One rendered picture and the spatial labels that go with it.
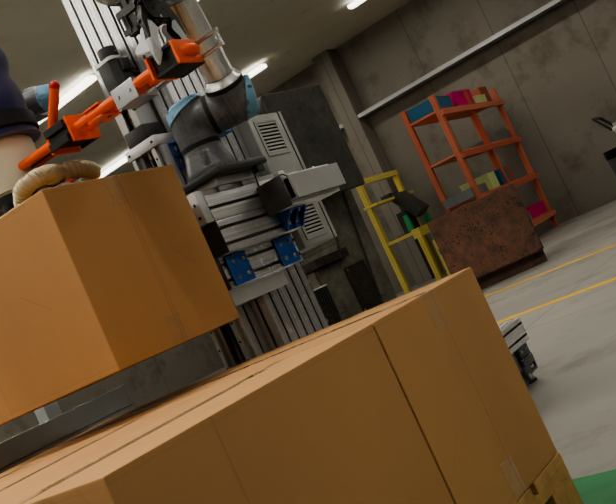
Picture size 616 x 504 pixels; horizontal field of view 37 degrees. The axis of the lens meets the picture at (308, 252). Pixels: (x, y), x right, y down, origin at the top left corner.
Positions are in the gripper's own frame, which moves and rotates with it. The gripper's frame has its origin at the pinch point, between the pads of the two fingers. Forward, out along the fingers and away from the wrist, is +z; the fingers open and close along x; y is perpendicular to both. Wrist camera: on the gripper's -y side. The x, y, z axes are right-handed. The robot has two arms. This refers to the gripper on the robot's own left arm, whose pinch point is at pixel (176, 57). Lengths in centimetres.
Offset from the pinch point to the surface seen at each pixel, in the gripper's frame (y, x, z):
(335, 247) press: 396, -638, 28
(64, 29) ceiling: 494, -511, -277
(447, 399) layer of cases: -30, 11, 81
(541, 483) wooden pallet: -31, -6, 104
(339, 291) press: 395, -610, 70
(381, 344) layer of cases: -30, 22, 67
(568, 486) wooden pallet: -31, -15, 109
